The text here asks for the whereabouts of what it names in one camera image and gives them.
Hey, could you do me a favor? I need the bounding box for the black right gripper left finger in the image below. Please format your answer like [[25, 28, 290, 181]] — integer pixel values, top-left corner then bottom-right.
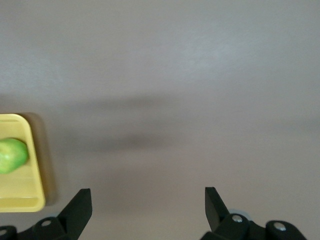
[[31, 188, 93, 240]]

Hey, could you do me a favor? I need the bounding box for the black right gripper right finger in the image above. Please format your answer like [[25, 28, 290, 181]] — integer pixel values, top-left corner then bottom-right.
[[201, 186, 251, 240]]

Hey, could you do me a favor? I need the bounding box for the green apple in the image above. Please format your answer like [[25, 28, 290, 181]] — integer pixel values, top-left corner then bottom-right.
[[0, 137, 29, 175]]

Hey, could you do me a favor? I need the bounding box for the yellow plastic tray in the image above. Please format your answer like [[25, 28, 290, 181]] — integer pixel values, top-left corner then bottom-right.
[[0, 113, 46, 213]]

